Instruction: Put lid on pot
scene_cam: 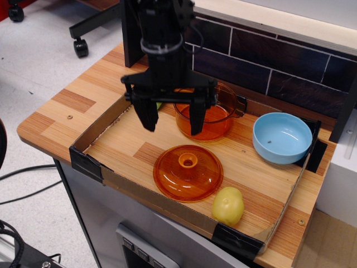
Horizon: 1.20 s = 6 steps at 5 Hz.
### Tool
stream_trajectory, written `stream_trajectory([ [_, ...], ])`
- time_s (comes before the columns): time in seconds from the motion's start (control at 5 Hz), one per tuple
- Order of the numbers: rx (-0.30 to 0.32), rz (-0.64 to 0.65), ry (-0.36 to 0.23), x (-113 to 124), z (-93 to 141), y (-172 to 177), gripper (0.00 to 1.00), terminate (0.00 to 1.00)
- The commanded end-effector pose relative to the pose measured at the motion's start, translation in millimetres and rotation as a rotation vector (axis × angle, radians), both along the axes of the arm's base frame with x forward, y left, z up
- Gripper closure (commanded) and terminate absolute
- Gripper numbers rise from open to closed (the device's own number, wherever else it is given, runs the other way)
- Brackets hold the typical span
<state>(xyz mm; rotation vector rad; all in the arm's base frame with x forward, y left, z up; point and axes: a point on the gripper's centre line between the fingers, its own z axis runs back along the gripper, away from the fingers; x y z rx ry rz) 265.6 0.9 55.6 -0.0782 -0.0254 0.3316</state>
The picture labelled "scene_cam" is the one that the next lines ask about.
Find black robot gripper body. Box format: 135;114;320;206
121;41;217;109

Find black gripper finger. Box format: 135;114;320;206
189;97;206;136
132;98;158;132

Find orange transparent pot lid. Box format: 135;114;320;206
153;145;224;203

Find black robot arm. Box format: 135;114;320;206
121;1;218;135

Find orange transparent pot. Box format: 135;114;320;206
173;82;247;141

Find green plastic pear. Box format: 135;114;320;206
156;102;163;110

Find light blue bowl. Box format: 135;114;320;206
252;112;313;164

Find black office chair base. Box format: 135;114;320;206
69;1;120;58

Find yellow plastic potato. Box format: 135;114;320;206
211;186;244;227

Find grey toy oven front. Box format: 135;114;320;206
115;212;252;268

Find cardboard fence with black tape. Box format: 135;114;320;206
69;66;329;257

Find black caster wheel top left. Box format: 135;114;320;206
8;0;25;22

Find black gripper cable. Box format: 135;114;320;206
182;25;204;54

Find black cable on floor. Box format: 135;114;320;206
0;164;62;205

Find black braided cable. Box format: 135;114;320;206
0;219;40;268

